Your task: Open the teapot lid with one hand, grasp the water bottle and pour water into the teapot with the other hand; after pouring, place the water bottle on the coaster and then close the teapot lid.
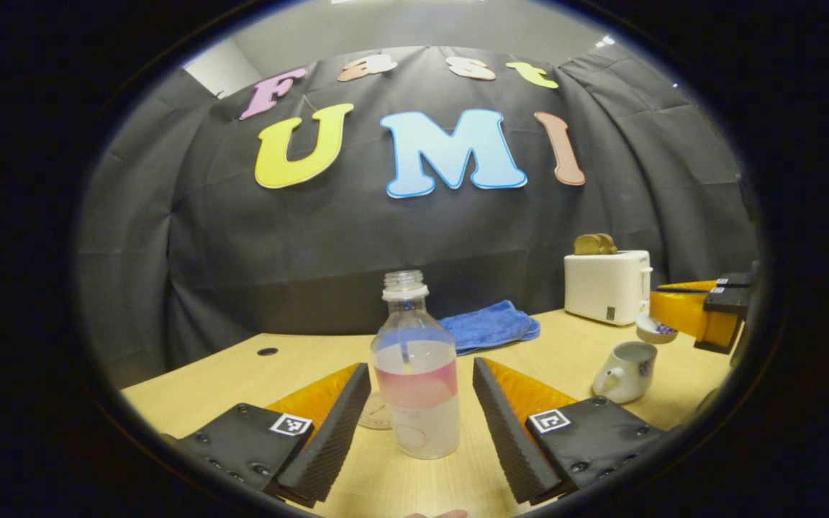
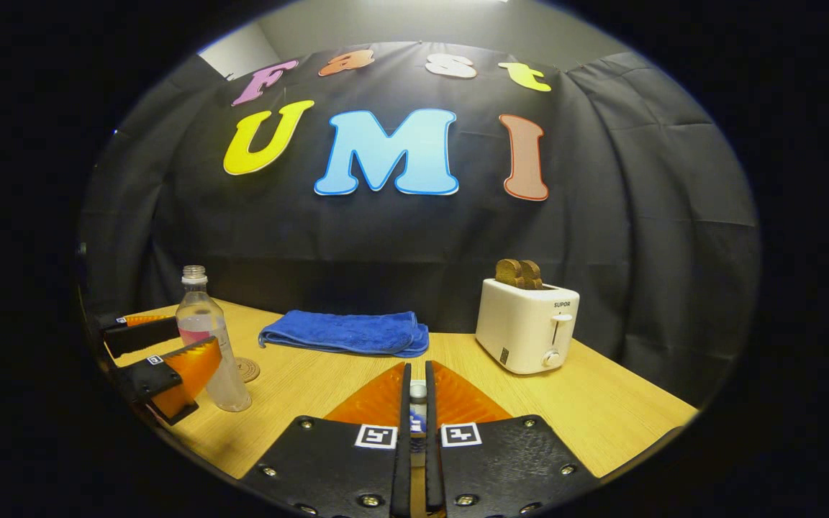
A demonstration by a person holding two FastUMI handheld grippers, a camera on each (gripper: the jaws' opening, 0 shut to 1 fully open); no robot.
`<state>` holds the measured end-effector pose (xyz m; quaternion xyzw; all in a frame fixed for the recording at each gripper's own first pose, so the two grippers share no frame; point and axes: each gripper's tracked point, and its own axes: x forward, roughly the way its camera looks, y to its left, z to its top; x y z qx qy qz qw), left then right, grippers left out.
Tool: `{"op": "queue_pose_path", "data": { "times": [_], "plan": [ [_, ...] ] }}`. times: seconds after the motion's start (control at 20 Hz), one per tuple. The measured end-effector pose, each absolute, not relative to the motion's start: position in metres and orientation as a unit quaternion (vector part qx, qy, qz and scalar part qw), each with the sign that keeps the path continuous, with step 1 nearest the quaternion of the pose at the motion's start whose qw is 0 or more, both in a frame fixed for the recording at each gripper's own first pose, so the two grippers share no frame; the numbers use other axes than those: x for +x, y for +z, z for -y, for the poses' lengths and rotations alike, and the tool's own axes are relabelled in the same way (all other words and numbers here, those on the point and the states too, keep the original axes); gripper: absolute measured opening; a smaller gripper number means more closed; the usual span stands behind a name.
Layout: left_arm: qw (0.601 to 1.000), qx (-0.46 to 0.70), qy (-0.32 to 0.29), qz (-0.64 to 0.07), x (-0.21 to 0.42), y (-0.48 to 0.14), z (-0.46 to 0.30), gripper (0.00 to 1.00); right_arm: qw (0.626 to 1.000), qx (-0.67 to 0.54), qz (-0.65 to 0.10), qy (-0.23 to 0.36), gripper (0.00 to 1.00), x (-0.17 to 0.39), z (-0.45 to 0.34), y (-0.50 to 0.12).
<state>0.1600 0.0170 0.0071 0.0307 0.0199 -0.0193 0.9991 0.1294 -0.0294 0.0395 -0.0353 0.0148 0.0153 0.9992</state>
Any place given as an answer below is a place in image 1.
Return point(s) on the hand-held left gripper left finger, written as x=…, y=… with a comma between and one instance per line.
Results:
x=328, y=439

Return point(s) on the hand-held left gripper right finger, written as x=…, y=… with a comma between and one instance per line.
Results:
x=508, y=432

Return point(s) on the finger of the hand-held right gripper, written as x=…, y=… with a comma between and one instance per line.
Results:
x=735, y=280
x=724, y=309

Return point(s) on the round beige coaster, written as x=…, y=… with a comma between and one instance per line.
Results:
x=373, y=419

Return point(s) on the clear water bottle pink label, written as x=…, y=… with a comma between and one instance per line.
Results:
x=416, y=388

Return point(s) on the white teacup blue pattern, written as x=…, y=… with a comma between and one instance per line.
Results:
x=623, y=378

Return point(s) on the blue towel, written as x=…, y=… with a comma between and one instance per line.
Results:
x=490, y=327

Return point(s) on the white toaster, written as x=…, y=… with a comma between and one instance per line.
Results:
x=605, y=288

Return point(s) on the brown toast slices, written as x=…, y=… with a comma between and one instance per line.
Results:
x=594, y=244

